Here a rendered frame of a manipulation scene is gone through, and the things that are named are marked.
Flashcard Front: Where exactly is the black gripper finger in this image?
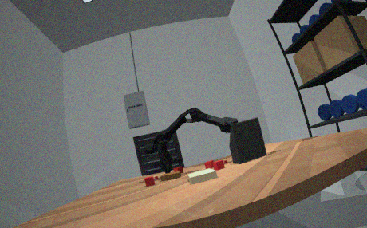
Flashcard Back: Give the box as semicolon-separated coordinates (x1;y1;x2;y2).
159;165;168;173
166;164;173;173

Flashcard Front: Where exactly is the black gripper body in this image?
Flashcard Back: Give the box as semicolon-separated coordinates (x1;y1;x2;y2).
150;151;182;168

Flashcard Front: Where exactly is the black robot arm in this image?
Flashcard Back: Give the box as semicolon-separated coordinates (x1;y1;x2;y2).
144;108;238;155

